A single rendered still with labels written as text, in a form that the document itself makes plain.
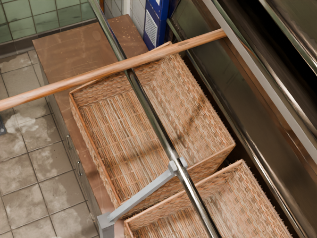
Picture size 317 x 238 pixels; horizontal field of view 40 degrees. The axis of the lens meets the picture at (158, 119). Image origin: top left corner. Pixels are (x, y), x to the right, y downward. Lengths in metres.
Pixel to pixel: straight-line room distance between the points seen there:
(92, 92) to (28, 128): 0.82
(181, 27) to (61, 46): 0.70
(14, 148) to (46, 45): 0.68
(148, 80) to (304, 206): 0.95
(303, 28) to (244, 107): 0.49
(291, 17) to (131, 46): 1.19
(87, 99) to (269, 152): 0.86
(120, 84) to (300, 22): 1.01
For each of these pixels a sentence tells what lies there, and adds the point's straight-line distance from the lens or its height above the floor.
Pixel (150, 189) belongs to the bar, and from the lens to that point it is 1.27.
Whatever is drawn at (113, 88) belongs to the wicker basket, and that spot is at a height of 0.66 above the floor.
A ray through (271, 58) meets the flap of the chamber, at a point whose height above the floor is 1.41.
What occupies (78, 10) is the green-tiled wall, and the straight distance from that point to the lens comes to 2.92.
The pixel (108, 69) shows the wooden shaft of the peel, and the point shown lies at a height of 1.21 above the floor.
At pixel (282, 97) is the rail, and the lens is 1.06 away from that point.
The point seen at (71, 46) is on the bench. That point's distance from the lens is 2.22.
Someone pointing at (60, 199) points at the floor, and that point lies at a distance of 2.44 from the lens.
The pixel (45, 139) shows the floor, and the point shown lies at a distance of 2.61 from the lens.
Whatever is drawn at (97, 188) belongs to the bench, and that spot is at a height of 0.58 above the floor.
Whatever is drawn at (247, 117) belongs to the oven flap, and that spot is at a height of 0.99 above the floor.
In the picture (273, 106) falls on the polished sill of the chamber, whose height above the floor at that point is 1.16.
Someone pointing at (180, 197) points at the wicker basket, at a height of 0.74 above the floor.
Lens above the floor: 2.25
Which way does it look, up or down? 58 degrees down
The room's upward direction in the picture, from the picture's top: 8 degrees clockwise
